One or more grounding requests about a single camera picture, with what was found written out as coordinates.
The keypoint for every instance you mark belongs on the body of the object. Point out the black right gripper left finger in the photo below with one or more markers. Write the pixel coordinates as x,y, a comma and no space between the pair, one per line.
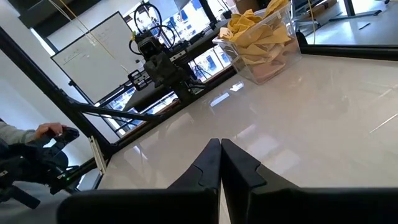
192,205

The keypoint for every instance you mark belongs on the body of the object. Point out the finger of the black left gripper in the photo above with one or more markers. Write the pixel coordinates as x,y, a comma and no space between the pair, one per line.
144,77
134,81

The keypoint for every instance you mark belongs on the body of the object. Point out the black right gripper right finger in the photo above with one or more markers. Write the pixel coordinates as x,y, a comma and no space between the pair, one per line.
280,205

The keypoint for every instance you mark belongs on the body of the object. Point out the mustard yellow towel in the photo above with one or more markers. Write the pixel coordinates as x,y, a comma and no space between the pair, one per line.
276,4
245,23

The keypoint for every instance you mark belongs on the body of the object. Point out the pale yellow checked towel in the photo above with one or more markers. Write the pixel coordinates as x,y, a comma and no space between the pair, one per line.
264,39

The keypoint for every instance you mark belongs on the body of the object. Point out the peach woven towel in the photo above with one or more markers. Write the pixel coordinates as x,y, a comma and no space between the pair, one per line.
270,70

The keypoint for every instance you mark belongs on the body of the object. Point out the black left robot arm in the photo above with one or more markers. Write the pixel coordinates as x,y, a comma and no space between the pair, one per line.
183,84

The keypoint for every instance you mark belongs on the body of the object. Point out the white whiteboard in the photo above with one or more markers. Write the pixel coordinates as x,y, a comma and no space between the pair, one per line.
96,59

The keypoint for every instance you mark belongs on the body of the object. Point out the person's hand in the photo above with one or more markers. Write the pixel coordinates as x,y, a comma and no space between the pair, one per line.
48,129

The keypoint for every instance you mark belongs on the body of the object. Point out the clear plastic bin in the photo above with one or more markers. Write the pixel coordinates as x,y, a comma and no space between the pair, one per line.
267,62

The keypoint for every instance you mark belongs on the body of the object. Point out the cardboard box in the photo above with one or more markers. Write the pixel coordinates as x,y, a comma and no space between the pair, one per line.
247,4

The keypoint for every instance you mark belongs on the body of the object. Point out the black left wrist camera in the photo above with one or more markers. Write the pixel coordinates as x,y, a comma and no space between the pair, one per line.
150,47

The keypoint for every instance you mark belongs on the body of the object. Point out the white bracket strip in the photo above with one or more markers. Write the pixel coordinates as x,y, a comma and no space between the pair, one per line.
98,154

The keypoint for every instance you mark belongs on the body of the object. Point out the thick black diagonal frame post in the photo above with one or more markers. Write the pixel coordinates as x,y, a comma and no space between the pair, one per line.
46,84

